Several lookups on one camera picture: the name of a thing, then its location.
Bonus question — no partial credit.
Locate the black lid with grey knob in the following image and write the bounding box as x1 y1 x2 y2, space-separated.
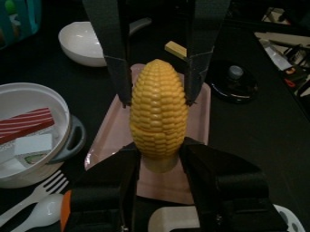
204 58 260 105

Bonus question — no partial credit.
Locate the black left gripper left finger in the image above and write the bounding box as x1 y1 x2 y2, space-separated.
58 141 142 232

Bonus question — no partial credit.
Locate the orange toy piece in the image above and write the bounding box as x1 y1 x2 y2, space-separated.
58 189 73 232

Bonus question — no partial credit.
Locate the white toy block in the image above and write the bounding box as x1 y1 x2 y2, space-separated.
13 132 54 157

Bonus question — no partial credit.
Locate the black device with orange marks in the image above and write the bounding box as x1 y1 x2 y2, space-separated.
280 63 310 89

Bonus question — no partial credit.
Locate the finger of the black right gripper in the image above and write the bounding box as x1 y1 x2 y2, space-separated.
81 0 134 109
183 0 232 107

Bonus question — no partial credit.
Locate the white green toy food piece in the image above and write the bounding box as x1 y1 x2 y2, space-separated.
20 151 48 167

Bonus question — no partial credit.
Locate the red striped toy bacon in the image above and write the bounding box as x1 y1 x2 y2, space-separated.
0 107 56 146

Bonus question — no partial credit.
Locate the yellow toy butter block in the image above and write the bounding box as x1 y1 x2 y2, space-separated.
162 40 188 61

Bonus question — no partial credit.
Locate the yellow corn cob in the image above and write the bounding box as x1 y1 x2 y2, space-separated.
128 58 189 136

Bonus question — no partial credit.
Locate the white plastic fork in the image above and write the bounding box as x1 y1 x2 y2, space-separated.
0 169 70 227

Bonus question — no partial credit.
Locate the white plastic spoon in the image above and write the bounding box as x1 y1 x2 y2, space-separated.
9 193 65 232

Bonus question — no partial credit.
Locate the white plastic board with holes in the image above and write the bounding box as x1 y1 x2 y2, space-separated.
272 203 305 232

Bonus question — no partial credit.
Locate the small white bowl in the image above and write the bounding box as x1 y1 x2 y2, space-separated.
0 82 86 190

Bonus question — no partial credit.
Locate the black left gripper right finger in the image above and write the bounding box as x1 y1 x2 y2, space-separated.
177 136 291 232

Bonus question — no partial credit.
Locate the grey box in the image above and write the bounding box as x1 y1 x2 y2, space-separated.
257 37 293 73

